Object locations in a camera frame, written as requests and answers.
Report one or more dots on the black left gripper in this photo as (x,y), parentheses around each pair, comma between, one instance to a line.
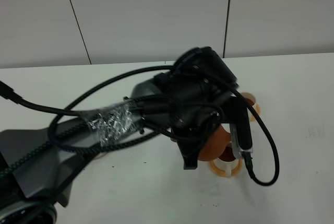
(233,110)

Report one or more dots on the brown clay teapot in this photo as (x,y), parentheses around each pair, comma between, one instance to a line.
(199,147)

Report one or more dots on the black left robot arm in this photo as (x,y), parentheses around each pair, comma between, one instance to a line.
(186,101)

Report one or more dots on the near white teacup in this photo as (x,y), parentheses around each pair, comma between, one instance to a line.
(227,155)

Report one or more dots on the white teacup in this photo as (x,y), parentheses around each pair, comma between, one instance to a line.
(249,97)
(227,155)

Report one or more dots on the near orange cup coaster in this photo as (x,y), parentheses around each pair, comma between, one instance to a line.
(226,169)

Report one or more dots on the orange cup coaster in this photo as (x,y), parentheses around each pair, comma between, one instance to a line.
(257,108)
(226,169)

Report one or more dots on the far orange cup coaster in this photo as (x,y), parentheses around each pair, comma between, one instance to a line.
(257,108)

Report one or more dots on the far white teacup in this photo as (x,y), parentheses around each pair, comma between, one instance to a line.
(249,97)

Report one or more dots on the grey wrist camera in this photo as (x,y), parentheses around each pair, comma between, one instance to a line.
(241,138)

